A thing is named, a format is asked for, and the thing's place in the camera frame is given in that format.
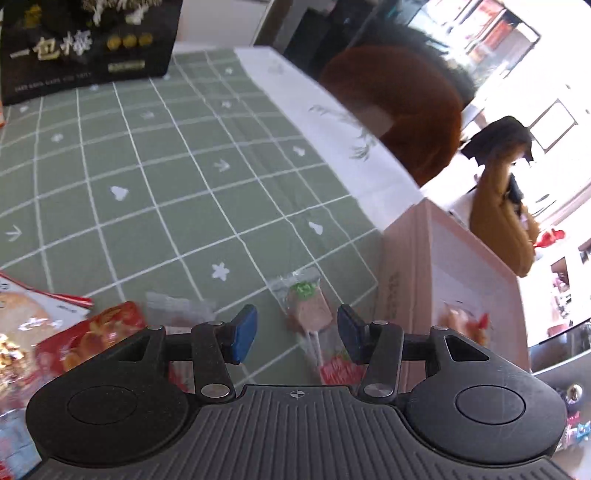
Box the pink snack with green label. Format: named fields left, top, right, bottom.
left=270, top=268, right=333, bottom=344

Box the tan plush toy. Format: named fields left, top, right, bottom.
left=462, top=115, right=541, bottom=278

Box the small colourful toy figure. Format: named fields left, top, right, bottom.
left=556, top=383, right=591, bottom=453

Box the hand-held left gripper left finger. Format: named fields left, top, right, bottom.
left=115, top=305, right=258, bottom=401

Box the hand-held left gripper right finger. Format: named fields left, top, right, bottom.
left=337, top=304, right=490, bottom=402

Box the small red ornament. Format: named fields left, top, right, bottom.
left=536, top=228, right=566, bottom=248

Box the blue white snack bag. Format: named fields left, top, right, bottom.
left=0, top=392, right=44, bottom=476

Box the red strawberry print packet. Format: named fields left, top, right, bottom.
left=321, top=351, right=370, bottom=386

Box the white packet with red edge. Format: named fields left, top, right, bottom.
left=0, top=271, right=93, bottom=344

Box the brown plush cushion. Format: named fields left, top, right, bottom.
left=318, top=45, right=464, bottom=188

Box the black printed bag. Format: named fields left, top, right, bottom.
left=0, top=0, right=184, bottom=106

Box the pink cardboard box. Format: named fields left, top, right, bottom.
left=376, top=199, right=531, bottom=393

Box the green checked tablecloth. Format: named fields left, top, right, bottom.
left=0, top=46, right=423, bottom=388

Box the red foil snack pouch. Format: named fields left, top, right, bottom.
left=34, top=301, right=148, bottom=384

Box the clear plastic snack wrapper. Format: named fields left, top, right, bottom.
left=145, top=291, right=218, bottom=335

